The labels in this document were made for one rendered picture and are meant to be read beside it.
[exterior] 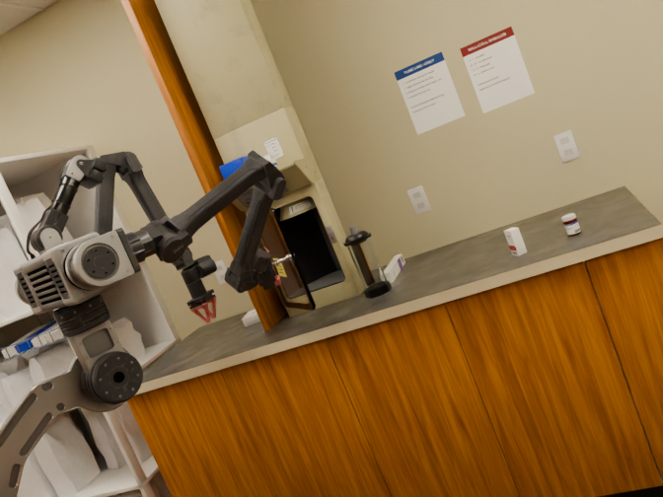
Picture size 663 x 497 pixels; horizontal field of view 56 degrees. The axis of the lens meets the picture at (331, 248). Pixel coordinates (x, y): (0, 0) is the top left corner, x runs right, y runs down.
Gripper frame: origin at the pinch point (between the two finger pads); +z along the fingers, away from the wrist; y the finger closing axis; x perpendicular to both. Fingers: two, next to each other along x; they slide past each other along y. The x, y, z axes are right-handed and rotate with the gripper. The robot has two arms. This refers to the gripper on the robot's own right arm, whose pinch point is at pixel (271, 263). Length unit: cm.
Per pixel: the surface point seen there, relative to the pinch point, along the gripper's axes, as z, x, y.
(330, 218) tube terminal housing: 21.8, -19.5, 6.0
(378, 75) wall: 64, -48, 51
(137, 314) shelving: 62, 114, -9
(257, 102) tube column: 21, -11, 57
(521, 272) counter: -9, -82, -28
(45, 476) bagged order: 2, 152, -58
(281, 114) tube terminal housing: 21, -18, 49
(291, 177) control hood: 13.2, -14.9, 26.2
